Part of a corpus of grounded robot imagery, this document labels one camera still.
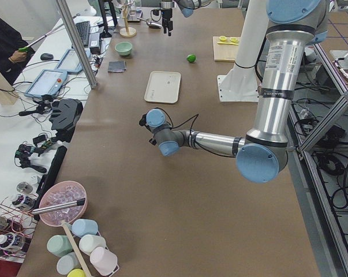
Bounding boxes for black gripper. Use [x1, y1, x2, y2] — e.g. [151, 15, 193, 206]
[160, 0, 173, 36]
[139, 114, 148, 129]

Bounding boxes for green lime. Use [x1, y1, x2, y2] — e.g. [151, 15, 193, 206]
[186, 54, 196, 63]

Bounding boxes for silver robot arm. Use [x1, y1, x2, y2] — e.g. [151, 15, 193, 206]
[160, 0, 212, 36]
[139, 1, 330, 183]

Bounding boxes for white rabbit tray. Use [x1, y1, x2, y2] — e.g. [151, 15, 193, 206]
[144, 71, 181, 104]

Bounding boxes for silver metal scoop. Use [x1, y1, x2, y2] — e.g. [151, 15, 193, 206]
[138, 17, 162, 29]

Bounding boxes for wooden stand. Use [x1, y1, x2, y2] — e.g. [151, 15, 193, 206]
[115, 0, 136, 38]

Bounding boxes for mint green bowl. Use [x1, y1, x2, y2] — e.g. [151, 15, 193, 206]
[115, 42, 133, 57]

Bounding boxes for yellow plastic knife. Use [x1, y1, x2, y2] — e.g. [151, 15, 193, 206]
[216, 42, 239, 46]

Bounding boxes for grey folded cloth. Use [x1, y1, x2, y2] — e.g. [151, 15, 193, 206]
[107, 61, 126, 73]

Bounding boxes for wooden cutting board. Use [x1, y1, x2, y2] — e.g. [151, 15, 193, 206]
[212, 36, 240, 62]

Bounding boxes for black keyboard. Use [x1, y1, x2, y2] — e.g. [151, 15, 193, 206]
[75, 21, 90, 47]

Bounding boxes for teach pendant tablet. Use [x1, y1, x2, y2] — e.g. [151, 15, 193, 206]
[24, 69, 68, 98]
[55, 48, 82, 74]

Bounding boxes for clear plastic ice cubes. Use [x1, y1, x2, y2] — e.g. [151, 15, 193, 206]
[42, 185, 85, 224]

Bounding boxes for pink ribbed bowl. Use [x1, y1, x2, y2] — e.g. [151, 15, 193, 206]
[38, 180, 89, 227]

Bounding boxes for black long case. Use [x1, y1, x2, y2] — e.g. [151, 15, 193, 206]
[36, 146, 67, 205]

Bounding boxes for black computer mouse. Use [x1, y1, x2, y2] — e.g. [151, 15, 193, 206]
[40, 53, 54, 61]

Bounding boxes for blue plastic cup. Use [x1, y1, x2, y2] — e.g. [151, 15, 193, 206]
[72, 219, 99, 238]

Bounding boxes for wooden cup rack stick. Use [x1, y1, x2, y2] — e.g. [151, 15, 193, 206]
[61, 221, 92, 277]

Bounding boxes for white plastic cup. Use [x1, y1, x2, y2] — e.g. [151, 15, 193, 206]
[78, 234, 107, 256]

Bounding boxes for pink plastic cup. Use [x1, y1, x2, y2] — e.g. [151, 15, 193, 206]
[89, 247, 118, 276]

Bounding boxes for green plastic cup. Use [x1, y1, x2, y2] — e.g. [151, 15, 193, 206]
[47, 235, 73, 257]

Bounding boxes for person in black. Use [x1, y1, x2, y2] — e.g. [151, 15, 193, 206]
[0, 18, 35, 85]

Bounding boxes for grey plastic cup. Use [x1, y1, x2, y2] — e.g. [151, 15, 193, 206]
[56, 252, 81, 275]

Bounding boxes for yellow plastic cup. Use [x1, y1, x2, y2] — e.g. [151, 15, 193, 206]
[67, 268, 86, 277]

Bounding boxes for black plastic bracket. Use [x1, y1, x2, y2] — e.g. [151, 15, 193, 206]
[49, 99, 83, 143]

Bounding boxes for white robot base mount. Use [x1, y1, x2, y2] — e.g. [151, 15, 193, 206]
[218, 0, 269, 102]

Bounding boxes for metal scoop with black handle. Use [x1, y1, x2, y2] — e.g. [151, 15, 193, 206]
[31, 198, 86, 215]

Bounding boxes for aluminium frame post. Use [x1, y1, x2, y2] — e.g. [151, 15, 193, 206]
[55, 0, 97, 89]

